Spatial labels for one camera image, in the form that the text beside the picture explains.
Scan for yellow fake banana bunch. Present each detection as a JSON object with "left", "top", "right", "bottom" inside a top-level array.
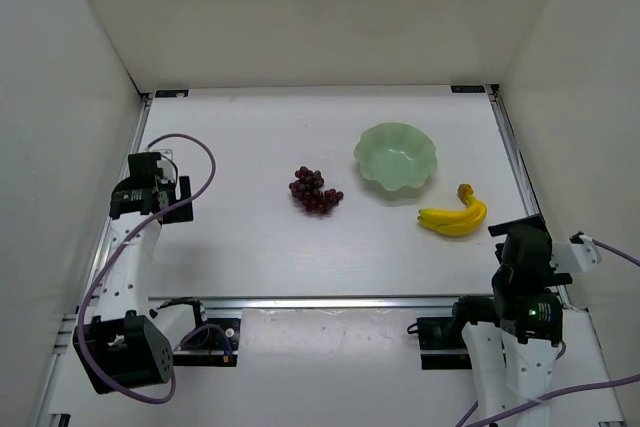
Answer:
[{"left": 417, "top": 184, "right": 488, "bottom": 237}]

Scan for dark red fake grapes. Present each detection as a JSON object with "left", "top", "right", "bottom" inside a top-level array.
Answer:
[{"left": 288, "top": 166, "right": 344, "bottom": 216}]

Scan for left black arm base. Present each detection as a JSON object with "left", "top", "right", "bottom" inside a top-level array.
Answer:
[{"left": 149, "top": 297, "right": 241, "bottom": 367}]

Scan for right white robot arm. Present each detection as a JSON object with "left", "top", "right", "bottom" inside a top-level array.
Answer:
[{"left": 451, "top": 215, "right": 571, "bottom": 426}]

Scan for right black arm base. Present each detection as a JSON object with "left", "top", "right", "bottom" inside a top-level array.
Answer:
[{"left": 406, "top": 317, "right": 471, "bottom": 371}]

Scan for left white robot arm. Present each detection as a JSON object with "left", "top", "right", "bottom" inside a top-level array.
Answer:
[{"left": 73, "top": 151, "right": 203, "bottom": 394}]

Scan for green glass fruit bowl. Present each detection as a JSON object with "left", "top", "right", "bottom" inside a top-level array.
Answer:
[{"left": 353, "top": 122, "right": 438, "bottom": 192}]

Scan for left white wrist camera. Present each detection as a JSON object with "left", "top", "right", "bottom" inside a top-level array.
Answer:
[{"left": 151, "top": 149, "right": 179, "bottom": 186}]

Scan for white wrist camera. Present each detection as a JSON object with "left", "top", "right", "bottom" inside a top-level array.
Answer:
[
  {"left": 550, "top": 232, "right": 602, "bottom": 274},
  {"left": 151, "top": 149, "right": 179, "bottom": 186}
]

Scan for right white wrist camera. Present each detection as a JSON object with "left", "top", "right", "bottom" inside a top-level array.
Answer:
[{"left": 550, "top": 232, "right": 602, "bottom": 274}]

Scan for front aluminium frame rail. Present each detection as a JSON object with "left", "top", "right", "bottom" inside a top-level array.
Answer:
[{"left": 149, "top": 295, "right": 469, "bottom": 312}]

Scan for aluminium frame rail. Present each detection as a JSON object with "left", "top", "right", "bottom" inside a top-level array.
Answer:
[
  {"left": 38, "top": 94, "right": 158, "bottom": 426},
  {"left": 149, "top": 295, "right": 469, "bottom": 312},
  {"left": 490, "top": 85, "right": 639, "bottom": 425}
]

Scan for right aluminium frame rail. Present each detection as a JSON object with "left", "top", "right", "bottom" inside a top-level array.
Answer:
[{"left": 490, "top": 85, "right": 639, "bottom": 425}]

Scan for left aluminium frame rail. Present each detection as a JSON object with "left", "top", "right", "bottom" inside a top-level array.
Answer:
[{"left": 38, "top": 94, "right": 158, "bottom": 426}]

